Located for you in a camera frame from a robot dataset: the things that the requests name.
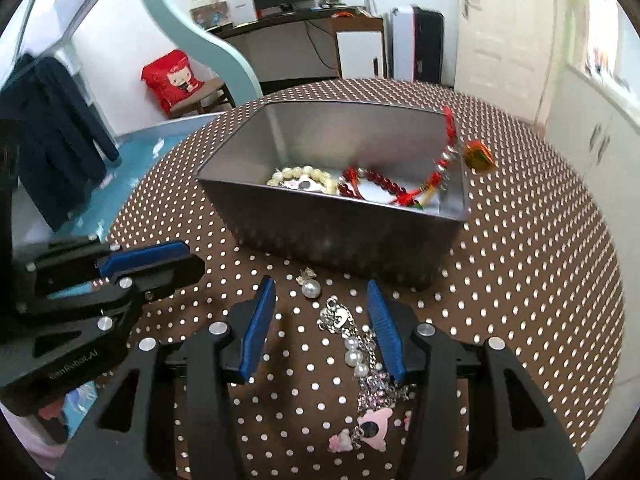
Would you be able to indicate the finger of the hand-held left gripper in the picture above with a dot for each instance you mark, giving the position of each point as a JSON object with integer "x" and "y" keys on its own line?
{"x": 170, "y": 280}
{"x": 145, "y": 256}

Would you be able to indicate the dark blue jacket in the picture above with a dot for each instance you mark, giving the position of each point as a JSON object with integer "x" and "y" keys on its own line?
{"x": 55, "y": 135}

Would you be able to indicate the wooden chair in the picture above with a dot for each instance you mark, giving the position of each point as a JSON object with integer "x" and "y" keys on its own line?
{"x": 210, "y": 92}

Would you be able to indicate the dark top desk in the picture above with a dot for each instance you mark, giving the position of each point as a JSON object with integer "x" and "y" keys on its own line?
{"x": 280, "y": 19}

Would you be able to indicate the small cabinet with white door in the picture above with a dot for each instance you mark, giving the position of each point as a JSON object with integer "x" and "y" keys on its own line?
{"x": 355, "y": 55}

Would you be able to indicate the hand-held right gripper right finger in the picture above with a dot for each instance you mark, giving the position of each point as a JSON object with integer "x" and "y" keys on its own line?
{"x": 387, "y": 335}

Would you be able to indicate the white panel door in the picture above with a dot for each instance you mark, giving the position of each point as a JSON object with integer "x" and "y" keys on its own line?
{"x": 500, "y": 60}

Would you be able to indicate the white suitcase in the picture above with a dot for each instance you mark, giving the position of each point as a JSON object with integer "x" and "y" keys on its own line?
{"x": 402, "y": 45}

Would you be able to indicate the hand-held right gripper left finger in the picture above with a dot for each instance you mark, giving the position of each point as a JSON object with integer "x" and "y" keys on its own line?
{"x": 256, "y": 335}

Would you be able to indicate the pearl earring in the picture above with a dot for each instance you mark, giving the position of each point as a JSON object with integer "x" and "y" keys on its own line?
{"x": 312, "y": 289}

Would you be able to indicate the teal bunk bed frame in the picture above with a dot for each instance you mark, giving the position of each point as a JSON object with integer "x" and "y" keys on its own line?
{"x": 220, "y": 45}

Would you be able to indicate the red cat print bag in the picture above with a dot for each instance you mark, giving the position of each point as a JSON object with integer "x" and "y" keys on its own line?
{"x": 170, "y": 77}

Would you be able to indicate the white box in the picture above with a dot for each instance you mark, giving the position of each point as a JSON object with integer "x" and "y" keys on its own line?
{"x": 237, "y": 9}

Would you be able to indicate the brown polka dot tablecloth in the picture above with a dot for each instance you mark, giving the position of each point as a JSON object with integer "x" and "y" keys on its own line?
{"x": 525, "y": 285}

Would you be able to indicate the teal fish print bedsheet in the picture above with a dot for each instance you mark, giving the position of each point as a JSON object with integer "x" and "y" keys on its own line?
{"x": 135, "y": 155}

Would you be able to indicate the white sideboard cabinet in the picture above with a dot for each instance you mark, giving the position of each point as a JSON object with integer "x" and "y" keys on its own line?
{"x": 575, "y": 125}

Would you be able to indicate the black suitcase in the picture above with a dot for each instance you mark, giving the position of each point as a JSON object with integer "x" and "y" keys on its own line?
{"x": 427, "y": 45}

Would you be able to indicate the metal tin box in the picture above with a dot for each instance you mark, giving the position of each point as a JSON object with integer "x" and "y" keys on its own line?
{"x": 325, "y": 242}

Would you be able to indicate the person's left forearm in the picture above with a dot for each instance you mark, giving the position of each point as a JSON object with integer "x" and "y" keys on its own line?
{"x": 25, "y": 440}

